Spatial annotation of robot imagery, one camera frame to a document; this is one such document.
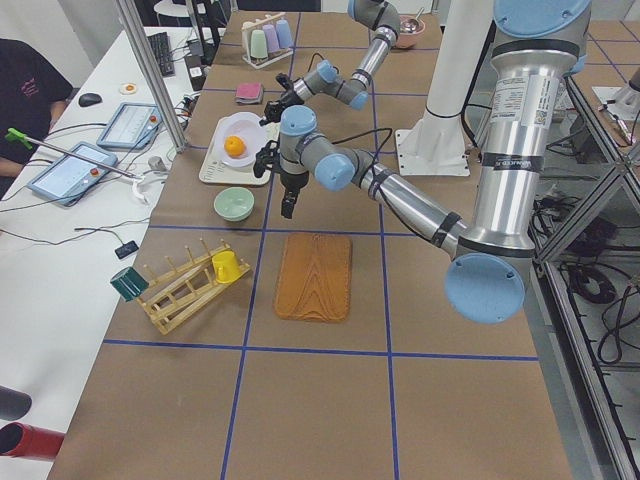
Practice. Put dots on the purple tumbler cup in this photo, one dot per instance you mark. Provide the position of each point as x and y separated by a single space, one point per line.
271 37

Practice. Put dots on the orange fruit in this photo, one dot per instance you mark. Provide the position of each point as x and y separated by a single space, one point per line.
234 146

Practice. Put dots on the black keyboard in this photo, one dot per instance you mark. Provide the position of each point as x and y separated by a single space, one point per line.
162 53

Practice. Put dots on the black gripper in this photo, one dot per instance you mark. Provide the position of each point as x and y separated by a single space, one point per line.
276 106
292 182

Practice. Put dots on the metal scoop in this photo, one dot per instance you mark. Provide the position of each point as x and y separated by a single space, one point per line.
411 23

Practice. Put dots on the dark green mug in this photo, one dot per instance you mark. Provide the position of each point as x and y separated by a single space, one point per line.
129 283

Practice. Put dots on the seated person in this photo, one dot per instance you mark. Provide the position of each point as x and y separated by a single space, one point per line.
34 95

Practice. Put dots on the blue tumbler cup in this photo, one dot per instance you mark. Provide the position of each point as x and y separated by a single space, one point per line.
283 33

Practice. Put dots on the wooden cutting board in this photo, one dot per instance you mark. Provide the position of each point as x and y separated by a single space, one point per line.
314 281

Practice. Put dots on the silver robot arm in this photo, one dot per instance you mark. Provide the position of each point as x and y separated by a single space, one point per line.
379 16
536 44

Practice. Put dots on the green bowl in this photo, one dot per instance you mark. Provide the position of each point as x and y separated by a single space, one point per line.
234 204

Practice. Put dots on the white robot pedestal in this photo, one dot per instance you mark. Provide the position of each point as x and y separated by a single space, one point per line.
435 146

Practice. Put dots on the black computer mouse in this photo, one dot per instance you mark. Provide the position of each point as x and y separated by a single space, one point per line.
89 99

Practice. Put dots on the teach pendant far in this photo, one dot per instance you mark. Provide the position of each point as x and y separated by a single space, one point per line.
132 127

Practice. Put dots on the yellow mug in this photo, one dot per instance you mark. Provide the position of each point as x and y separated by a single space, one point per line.
226 266

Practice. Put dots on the red cylinder bottle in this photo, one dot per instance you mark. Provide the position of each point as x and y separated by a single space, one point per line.
19 440

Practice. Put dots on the pink bowl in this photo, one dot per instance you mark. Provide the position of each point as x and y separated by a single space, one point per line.
406 41

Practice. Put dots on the teach pendant near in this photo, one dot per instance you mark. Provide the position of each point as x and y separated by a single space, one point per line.
68 178

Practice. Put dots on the grey cloth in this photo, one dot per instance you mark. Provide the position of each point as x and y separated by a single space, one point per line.
249 101

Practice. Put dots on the teach pendant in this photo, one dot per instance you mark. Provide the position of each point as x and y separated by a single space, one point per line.
68 178
132 127

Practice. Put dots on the aluminium frame post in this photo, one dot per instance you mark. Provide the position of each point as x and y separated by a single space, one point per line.
137 37

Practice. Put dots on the white round plate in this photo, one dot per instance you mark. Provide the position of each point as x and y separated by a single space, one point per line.
245 125

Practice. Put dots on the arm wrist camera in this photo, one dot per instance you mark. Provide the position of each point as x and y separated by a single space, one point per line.
267 159
285 81

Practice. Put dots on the cream bear tray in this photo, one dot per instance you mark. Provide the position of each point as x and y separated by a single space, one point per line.
219 167

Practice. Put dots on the pink cloth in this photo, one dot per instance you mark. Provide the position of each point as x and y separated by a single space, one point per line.
248 91

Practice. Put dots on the green tumbler cup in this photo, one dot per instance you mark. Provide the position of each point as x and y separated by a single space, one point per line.
258 47

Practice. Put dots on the white wire cup rack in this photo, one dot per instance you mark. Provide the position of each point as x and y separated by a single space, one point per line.
249 26

